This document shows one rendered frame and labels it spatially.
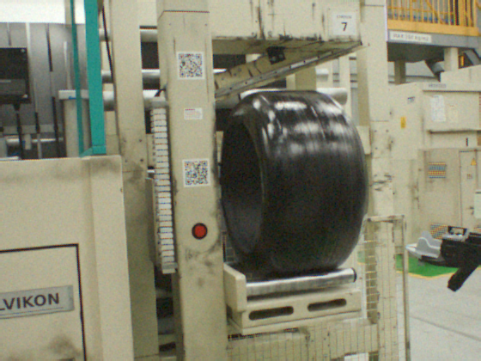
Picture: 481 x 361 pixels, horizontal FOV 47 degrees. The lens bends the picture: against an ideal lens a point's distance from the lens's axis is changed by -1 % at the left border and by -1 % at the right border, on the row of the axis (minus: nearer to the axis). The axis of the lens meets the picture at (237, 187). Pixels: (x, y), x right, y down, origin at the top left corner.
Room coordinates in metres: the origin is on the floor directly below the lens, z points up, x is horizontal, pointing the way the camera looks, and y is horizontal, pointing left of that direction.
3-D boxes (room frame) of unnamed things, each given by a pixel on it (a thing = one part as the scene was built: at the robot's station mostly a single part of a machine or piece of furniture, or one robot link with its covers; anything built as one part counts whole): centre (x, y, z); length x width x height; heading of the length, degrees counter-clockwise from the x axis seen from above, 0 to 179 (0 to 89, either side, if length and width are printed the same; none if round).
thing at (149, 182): (1.98, 0.22, 1.05); 0.20 x 0.15 x 0.30; 108
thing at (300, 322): (1.68, -0.11, 0.80); 0.37 x 0.36 x 0.02; 18
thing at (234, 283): (1.63, 0.06, 0.90); 0.40 x 0.03 x 0.10; 18
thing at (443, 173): (6.06, -2.51, 0.62); 0.91 x 0.58 x 1.25; 117
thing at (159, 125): (1.53, 0.20, 1.19); 0.05 x 0.04 x 0.48; 18
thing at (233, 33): (2.00, -0.14, 1.71); 0.61 x 0.25 x 0.15; 108
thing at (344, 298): (1.55, -0.15, 0.84); 0.36 x 0.09 x 0.06; 108
